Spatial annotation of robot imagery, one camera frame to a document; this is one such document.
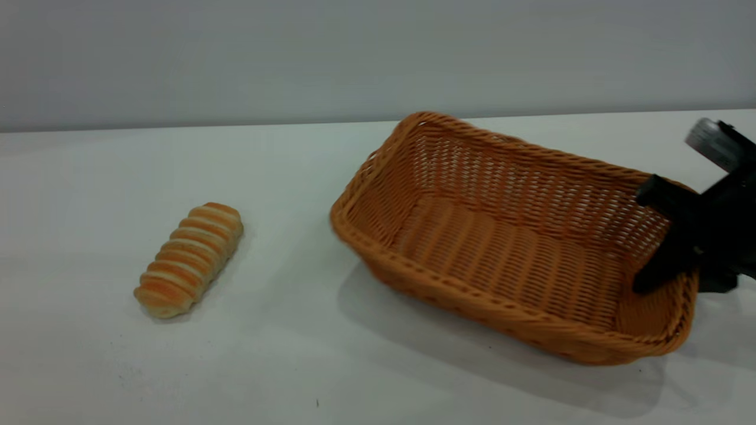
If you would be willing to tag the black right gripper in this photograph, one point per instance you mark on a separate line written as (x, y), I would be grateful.
(729, 230)

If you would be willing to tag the striped long bread roll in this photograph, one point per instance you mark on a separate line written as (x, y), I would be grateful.
(189, 260)

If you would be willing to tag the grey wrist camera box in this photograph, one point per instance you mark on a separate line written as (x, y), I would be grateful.
(711, 141)

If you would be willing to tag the orange woven wicker basket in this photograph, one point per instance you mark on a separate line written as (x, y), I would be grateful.
(502, 260)

